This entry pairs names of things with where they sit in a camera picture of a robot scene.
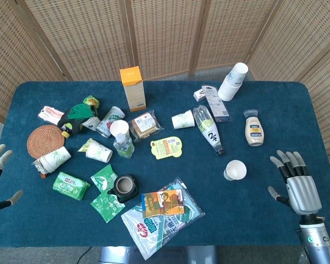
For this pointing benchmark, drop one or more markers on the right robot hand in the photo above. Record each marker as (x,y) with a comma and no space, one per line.
(303,192)

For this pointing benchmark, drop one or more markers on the white paper cup green print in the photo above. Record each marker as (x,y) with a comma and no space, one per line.
(99,152)
(182,120)
(235,170)

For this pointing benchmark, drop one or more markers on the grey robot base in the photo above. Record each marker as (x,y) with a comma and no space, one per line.
(115,255)

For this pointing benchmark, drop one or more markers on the paper cup blue flower print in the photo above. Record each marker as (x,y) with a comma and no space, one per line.
(91,123)

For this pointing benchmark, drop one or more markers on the plain white paper cup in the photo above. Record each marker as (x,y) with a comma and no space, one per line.
(119,127)

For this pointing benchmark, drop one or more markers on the paper cup stack blue print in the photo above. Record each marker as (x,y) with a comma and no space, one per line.
(231,85)

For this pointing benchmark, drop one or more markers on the small orange packet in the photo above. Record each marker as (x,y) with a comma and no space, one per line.
(43,175)

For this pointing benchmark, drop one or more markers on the round woven rattan coaster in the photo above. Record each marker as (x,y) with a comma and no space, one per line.
(44,141)

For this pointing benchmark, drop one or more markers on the pink white packet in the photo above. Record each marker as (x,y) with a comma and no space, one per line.
(49,114)

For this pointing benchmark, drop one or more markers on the green wet wipes pack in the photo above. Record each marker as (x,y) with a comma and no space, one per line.
(70,185)

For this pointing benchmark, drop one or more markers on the dark bottle yellow cap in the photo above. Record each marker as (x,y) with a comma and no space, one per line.
(66,132)

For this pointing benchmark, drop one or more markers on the mayonnaise squeeze bottle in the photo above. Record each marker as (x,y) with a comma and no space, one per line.
(254,132)

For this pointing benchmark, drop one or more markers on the yellow green sachet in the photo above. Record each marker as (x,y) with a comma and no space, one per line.
(83,147)

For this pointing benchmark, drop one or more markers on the blue table cloth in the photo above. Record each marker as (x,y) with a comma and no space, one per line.
(57,233)

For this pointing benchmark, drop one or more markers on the green tea sachet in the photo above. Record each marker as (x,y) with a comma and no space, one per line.
(101,177)
(105,207)

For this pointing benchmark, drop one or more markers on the green yellow round snack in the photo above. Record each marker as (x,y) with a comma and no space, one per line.
(91,101)

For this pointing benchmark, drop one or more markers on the clear cloth bag pink cloth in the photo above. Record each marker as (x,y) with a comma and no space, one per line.
(191,211)

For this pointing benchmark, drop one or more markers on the metal tin can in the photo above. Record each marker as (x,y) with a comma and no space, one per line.
(107,121)

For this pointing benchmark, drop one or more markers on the blue blister pack card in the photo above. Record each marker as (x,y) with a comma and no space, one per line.
(217,105)

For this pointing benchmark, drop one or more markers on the clear water bottle green label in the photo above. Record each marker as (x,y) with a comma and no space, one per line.
(124,148)

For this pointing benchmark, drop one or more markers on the black tape roll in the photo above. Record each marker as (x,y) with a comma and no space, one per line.
(125,188)

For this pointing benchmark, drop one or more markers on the orange cookie box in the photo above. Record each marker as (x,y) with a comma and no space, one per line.
(162,203)

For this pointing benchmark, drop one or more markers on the small white box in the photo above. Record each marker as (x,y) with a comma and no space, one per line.
(198,94)

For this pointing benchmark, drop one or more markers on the yellow green product card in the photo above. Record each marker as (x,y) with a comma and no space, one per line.
(166,147)

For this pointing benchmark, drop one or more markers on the tall orange beige carton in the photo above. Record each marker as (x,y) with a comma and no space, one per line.
(133,90)

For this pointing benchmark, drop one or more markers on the clear cloth bag red logo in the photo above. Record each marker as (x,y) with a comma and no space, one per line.
(143,233)

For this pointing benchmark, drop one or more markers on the woven folding screen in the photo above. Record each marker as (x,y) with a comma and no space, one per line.
(167,33)

